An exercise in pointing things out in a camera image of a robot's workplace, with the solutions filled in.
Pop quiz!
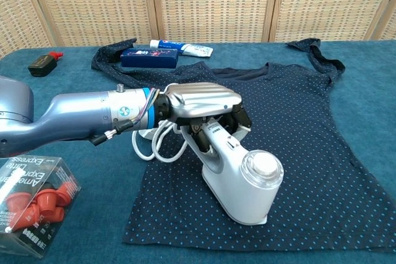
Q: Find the silver and black left robot hand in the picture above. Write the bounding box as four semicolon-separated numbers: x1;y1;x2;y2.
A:
156;82;253;156

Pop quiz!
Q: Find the woven wooden screen panel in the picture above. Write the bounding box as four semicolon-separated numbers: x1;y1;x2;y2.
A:
364;0;396;41
150;0;282;44
269;0;396;43
24;0;160;48
0;0;52;59

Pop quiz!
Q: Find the white and blue toothpaste tube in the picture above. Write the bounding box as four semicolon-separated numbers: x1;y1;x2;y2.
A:
149;39;214;58

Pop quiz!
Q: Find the dark blue polka dot shirt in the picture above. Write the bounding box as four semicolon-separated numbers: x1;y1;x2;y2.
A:
90;38;396;254

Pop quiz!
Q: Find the teal velvet tablecloth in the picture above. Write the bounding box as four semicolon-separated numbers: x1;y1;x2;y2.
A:
0;40;396;264

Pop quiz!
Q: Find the red coffee capsule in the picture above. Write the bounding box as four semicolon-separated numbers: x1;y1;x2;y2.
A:
36;188;60;212
55;182;78;208
6;192;32;215
21;205;41;228
46;207;66;224

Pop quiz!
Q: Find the white handheld garment steamer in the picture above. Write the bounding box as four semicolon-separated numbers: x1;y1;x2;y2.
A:
136;118;284;226

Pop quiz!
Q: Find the clear plastic coffee capsule box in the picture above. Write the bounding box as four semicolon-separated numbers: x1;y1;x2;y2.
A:
0;153;82;260

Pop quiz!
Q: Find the black bottle with red cap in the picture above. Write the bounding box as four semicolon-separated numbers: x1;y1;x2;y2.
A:
27;51;65;78

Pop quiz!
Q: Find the dark blue toothpaste box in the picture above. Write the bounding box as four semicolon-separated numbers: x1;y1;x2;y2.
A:
119;48;179;69

